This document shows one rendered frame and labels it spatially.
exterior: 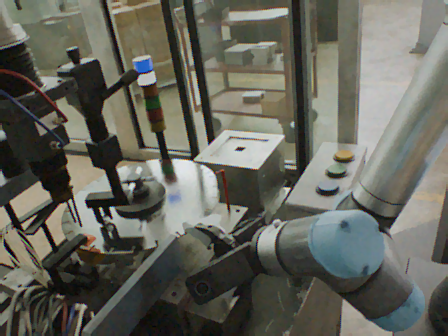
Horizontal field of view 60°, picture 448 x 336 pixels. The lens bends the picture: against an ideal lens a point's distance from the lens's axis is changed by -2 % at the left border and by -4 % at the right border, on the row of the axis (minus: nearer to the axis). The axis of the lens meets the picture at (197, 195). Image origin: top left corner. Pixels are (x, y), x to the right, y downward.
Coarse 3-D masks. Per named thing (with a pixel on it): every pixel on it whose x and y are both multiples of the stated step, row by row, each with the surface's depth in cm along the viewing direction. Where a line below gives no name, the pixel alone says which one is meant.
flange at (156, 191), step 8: (144, 184) 81; (152, 184) 83; (160, 184) 83; (136, 192) 79; (144, 192) 79; (152, 192) 80; (160, 192) 80; (136, 200) 79; (144, 200) 78; (152, 200) 78; (160, 200) 78; (120, 208) 78; (128, 208) 77; (136, 208) 77; (144, 208) 76; (152, 208) 77
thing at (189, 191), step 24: (120, 168) 94; (144, 168) 92; (168, 168) 90; (192, 168) 88; (168, 192) 82; (192, 192) 80; (216, 192) 79; (120, 216) 77; (144, 216) 76; (168, 216) 74; (192, 216) 73; (96, 240) 72; (120, 240) 71; (144, 240) 70
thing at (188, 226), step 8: (208, 216) 69; (216, 216) 69; (184, 224) 70; (192, 224) 67; (208, 224) 68; (216, 224) 67; (192, 232) 67; (200, 232) 65; (224, 232) 65; (208, 240) 64
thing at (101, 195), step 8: (112, 168) 68; (112, 176) 69; (112, 184) 69; (120, 184) 70; (96, 192) 73; (104, 192) 73; (112, 192) 71; (120, 192) 71; (128, 192) 71; (88, 200) 72; (96, 200) 72; (104, 200) 71; (112, 200) 71; (120, 200) 71; (128, 200) 71; (88, 208) 73; (96, 208) 73; (104, 208) 75; (96, 216) 74; (112, 216) 75; (104, 224) 74
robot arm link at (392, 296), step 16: (384, 240) 52; (384, 256) 47; (384, 272) 45; (400, 272) 48; (368, 288) 45; (384, 288) 45; (400, 288) 46; (416, 288) 48; (352, 304) 48; (368, 304) 46; (384, 304) 46; (400, 304) 46; (416, 304) 47; (384, 320) 48; (400, 320) 47; (416, 320) 47
